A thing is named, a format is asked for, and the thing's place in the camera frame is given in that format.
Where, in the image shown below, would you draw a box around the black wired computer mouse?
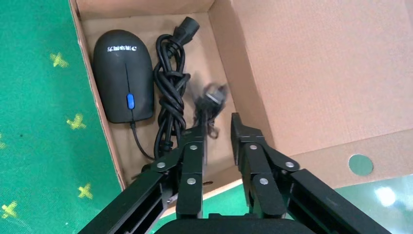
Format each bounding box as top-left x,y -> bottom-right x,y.
93,29 -> 228,161

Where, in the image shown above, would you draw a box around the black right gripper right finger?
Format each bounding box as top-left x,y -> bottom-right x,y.
231,112 -> 392,234

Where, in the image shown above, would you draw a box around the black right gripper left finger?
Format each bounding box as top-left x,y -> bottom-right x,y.
78,126 -> 205,234

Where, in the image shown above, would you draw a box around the brown cardboard box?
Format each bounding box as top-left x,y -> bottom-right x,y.
69,0 -> 413,217

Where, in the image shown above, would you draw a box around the black data cable with plug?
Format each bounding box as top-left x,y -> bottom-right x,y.
152,16 -> 201,161

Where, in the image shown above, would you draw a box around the green table cloth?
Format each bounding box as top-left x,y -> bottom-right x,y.
0,0 -> 256,234

